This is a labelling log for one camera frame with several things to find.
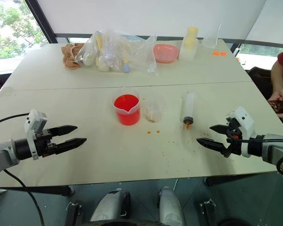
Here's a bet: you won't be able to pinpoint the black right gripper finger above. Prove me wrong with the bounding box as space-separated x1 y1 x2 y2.
209 124 230 136
196 137 232 158

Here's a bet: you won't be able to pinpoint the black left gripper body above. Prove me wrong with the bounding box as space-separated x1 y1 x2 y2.
34 129 58 158

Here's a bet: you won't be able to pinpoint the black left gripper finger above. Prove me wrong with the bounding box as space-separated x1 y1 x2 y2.
49 125 78 137
55 137 88 155

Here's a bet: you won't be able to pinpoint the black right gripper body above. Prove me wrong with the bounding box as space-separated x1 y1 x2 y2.
226 118 242 156

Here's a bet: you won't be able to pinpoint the clear syringe with orange tip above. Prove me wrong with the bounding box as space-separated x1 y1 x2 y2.
180 91 199 131

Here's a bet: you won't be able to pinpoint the beaker with red liquid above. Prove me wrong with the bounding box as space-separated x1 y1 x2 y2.
111 90 142 126

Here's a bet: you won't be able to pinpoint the small clear plastic cup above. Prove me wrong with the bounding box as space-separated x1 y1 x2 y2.
144 92 167 123

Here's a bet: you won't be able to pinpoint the clear beaker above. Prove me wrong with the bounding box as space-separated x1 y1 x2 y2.
200 23 223 49

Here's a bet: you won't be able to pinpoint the dark patterned phone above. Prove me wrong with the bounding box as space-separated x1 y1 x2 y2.
268 100 283 114

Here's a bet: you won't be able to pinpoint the black chair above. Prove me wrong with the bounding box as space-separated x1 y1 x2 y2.
247 66 275 101

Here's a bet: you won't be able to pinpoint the silver robot leg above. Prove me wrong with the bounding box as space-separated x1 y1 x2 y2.
89 188 131 222
156 186 186 226

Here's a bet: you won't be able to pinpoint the person arm with red sleeve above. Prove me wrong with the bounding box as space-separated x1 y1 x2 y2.
270 45 283 95

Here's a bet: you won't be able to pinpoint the clear plastic bag with bottles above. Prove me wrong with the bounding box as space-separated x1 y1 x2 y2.
75 30 133 74

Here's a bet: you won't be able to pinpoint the stacked yellow and white cups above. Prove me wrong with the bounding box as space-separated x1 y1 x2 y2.
178 26 200 63

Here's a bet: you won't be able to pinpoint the pink plastic bowl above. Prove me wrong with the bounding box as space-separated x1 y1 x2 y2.
152 43 180 64

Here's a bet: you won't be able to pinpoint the empty clear plastic bag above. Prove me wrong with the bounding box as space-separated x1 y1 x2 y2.
131 33 159 78

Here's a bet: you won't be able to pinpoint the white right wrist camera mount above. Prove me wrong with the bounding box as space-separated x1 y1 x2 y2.
225 106 257 158

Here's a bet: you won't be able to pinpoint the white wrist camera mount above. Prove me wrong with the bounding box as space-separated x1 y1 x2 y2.
24 109 48 161
225 106 257 158

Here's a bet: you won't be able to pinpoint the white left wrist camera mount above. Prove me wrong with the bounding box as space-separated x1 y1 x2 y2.
24 109 48 161

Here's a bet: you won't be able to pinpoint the black table frame bar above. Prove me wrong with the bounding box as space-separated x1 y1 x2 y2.
0 185 75 197
204 173 278 187

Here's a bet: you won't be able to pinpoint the black table leg bracket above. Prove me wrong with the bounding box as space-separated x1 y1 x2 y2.
65 202 83 226
199 199 217 226

